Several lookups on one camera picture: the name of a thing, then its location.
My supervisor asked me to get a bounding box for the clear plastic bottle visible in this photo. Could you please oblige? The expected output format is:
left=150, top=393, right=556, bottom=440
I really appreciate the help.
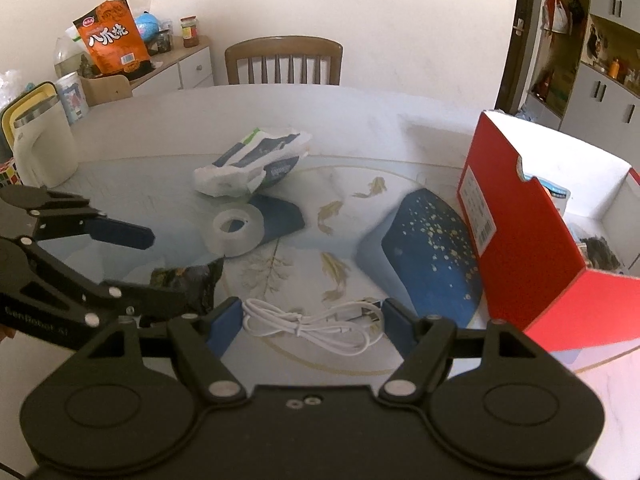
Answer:
left=52, top=35, right=92, bottom=79

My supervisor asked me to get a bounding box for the printed tin cup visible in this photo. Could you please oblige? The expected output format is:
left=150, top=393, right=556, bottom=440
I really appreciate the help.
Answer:
left=54, top=71, right=91, bottom=126

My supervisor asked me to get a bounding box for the grey wooden wall cabinet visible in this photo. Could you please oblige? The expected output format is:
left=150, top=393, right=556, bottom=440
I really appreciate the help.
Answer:
left=520, top=0, right=640, bottom=162

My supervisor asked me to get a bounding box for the dark snack packet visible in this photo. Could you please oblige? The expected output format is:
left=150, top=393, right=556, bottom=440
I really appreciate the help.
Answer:
left=150, top=259, right=224, bottom=314

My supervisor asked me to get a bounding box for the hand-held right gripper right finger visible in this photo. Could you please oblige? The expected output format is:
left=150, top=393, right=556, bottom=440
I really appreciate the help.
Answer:
left=377, top=299, right=551, bottom=403

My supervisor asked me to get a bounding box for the dark wooden door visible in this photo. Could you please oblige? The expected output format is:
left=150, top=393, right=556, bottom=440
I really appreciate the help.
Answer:
left=494, top=0, right=553, bottom=112

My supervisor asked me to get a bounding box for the orange snack bag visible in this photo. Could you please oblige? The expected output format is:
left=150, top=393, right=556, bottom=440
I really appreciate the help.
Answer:
left=72, top=0, right=151, bottom=77

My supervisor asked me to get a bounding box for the brown cardboard box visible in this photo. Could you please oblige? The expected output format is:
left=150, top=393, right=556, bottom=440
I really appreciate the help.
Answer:
left=80, top=74, right=134, bottom=107

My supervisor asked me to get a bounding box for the white blue tissue pack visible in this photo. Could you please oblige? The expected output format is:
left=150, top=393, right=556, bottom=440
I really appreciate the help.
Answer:
left=194, top=127, right=313, bottom=199

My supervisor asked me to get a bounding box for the red cardboard box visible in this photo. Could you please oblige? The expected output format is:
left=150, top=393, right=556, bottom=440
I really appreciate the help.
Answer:
left=456, top=109, right=640, bottom=354

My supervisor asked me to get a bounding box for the red white hanging bag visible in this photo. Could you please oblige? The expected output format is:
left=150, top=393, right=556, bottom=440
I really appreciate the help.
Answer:
left=544, top=0, right=571, bottom=36

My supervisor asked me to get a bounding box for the white side cabinet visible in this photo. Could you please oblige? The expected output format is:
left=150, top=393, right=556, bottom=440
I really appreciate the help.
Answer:
left=127, top=42, right=216, bottom=99

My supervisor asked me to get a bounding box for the white electric kettle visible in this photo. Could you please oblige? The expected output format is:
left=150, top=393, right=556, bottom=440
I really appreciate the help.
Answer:
left=0, top=81, right=80, bottom=189

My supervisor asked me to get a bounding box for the clear tape roll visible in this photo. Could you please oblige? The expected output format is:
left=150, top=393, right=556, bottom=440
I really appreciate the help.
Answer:
left=204, top=206, right=266, bottom=255

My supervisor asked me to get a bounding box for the colourful puzzle cube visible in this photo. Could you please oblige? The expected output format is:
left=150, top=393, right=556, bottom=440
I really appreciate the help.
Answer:
left=0, top=156, right=24, bottom=189

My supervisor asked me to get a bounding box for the dark crumpled packet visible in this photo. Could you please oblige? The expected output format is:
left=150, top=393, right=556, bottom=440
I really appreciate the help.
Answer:
left=575, top=235, right=627, bottom=274

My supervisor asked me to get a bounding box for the white usb cable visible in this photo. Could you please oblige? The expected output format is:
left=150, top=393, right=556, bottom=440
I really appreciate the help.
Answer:
left=241, top=297, right=386, bottom=357

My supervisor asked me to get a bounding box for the blue round toy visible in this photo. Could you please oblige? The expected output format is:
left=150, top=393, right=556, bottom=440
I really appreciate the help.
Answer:
left=134, top=11, right=161, bottom=41

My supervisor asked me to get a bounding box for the white blue packet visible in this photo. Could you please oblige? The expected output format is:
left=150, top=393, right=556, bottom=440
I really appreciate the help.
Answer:
left=522, top=170, right=572, bottom=217

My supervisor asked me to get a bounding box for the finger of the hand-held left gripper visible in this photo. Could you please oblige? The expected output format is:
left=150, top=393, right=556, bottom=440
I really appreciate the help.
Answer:
left=0, top=239, right=190, bottom=327
left=0, top=186, right=155, bottom=252

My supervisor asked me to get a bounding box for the red lid jar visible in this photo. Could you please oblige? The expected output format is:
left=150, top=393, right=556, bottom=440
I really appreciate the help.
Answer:
left=180, top=16, right=200, bottom=49

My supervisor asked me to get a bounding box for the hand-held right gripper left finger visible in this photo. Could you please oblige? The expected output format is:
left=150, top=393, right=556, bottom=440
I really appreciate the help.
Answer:
left=72, top=297, right=251, bottom=403

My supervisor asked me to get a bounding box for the dark glass jar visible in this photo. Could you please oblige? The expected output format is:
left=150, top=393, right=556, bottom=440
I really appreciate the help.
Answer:
left=150, top=27, right=174, bottom=55

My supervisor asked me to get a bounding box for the wooden chair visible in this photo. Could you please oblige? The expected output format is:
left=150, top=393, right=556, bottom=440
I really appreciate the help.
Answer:
left=224, top=36, right=344, bottom=86

